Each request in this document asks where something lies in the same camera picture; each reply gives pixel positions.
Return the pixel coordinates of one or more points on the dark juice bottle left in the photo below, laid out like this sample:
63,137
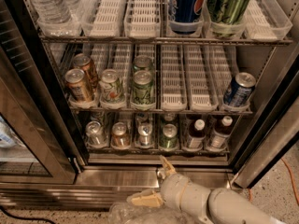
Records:
196,134

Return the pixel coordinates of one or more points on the green can middle front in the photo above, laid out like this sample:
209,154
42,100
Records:
143,88

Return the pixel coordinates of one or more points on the dark juice bottle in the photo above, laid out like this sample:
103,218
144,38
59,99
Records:
220,132
196,134

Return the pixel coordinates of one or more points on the blue can middle shelf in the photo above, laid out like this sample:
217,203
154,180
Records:
239,90

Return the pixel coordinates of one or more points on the green can middle rear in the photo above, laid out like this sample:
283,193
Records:
142,62

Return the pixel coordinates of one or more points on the gold brown can front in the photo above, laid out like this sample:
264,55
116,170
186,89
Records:
79,85

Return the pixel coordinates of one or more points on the brown can bottom shelf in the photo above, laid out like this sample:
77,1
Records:
120,135

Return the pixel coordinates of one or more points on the blue pepsi can top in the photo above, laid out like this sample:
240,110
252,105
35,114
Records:
184,15

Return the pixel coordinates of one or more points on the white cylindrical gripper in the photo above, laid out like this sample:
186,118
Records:
172,188

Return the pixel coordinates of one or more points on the steel fridge door right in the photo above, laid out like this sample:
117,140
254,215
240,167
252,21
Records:
279,140

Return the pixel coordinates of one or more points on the dark juice bottle right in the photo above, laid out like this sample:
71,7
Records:
220,132

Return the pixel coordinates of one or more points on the silver 7up can bottom shelf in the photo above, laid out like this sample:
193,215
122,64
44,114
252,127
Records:
95,133

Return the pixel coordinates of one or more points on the green can top shelf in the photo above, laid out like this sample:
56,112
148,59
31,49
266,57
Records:
226,16

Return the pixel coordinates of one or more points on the green can bottom shelf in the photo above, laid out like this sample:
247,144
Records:
169,136

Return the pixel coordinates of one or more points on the clear plastic bag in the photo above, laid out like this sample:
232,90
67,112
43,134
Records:
126,213

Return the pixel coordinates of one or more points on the slim silver can bottom shelf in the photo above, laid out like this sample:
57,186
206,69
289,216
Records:
145,134

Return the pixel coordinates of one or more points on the gold brown can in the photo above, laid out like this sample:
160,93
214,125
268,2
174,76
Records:
86,63
79,85

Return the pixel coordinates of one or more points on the glass fridge door left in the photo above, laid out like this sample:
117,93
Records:
30,153

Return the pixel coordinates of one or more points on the gold brown can rear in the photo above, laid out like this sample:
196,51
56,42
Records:
86,63

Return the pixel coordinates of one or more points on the white green can middle shelf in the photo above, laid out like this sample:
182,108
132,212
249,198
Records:
111,86

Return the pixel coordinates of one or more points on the clear water bottle top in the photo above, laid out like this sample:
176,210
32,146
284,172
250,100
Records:
52,11

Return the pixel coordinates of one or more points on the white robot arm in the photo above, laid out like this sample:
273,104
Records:
225,206

